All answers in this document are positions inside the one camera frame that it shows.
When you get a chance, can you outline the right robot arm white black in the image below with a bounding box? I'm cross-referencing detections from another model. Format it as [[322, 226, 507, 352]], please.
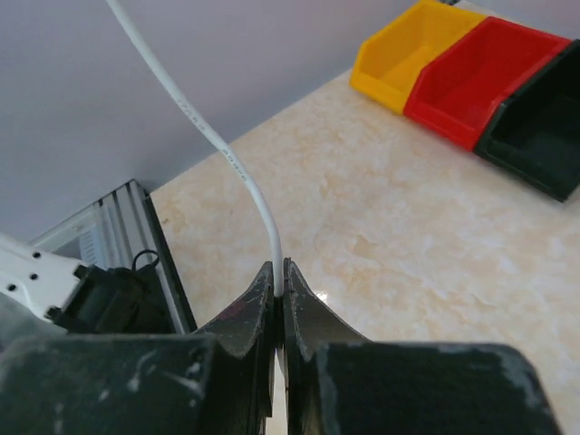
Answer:
[[1, 237, 360, 434]]

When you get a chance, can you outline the black plastic bin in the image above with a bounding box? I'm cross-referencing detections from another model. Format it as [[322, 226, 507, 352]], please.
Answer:
[[475, 40, 579, 203]]

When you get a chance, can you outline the red plastic bin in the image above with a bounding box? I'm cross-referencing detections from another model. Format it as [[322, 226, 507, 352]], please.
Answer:
[[404, 16, 572, 151]]

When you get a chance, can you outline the yellow plastic bin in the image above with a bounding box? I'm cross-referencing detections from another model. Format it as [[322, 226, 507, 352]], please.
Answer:
[[350, 1, 486, 114]]

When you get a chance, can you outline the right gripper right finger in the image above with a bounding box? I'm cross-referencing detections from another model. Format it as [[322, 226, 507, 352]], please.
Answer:
[[281, 258, 367, 434]]

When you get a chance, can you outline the white cable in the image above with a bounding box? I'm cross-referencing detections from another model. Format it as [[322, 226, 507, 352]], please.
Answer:
[[104, 0, 285, 298]]

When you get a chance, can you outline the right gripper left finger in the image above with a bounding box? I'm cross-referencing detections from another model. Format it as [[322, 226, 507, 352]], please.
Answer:
[[194, 262, 276, 434]]

